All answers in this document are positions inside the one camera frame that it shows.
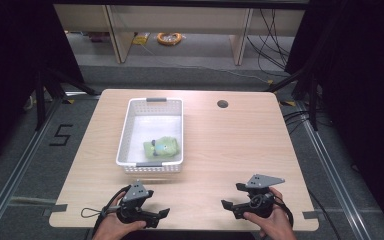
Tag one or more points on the yellow packet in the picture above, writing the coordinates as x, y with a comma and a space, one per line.
141, 39

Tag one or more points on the person's left hand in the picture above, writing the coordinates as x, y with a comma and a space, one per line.
116, 230

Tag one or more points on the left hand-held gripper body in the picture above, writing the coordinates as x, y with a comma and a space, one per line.
135, 200

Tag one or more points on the person's right hand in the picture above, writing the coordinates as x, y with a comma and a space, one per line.
276, 223

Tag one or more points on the aluminium floor rail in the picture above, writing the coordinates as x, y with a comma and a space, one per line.
333, 173
16, 170

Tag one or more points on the white perforated plastic basket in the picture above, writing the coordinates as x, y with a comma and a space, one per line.
153, 125

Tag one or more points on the grey tape strip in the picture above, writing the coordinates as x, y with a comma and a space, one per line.
311, 215
56, 209

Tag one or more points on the black curtain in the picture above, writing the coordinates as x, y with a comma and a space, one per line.
360, 83
16, 50

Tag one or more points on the light wooden shelf unit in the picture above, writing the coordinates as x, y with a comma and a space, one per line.
176, 20

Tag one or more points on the black metal stand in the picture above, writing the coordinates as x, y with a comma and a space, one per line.
51, 88
308, 86

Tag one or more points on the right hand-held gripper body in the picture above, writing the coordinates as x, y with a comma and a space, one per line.
260, 196

